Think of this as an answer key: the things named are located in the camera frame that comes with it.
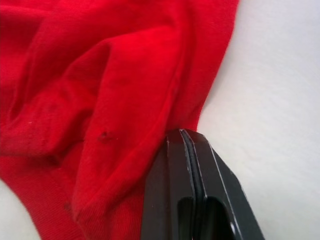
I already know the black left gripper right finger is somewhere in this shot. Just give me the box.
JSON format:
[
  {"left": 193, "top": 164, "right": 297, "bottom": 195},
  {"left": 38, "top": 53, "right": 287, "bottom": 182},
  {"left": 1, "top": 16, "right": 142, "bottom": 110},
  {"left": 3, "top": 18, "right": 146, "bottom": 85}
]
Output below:
[{"left": 181, "top": 128, "right": 266, "bottom": 240}]

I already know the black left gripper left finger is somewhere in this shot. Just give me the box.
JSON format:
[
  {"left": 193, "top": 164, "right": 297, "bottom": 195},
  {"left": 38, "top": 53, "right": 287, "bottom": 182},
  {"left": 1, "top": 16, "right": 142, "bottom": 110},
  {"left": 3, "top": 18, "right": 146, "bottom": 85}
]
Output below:
[{"left": 140, "top": 128, "right": 202, "bottom": 240}]

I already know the red t-shirt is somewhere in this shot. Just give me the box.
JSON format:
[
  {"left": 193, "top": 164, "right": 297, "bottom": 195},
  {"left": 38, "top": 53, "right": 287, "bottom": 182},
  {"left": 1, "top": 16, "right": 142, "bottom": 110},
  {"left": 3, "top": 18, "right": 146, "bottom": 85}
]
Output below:
[{"left": 0, "top": 0, "right": 244, "bottom": 240}]

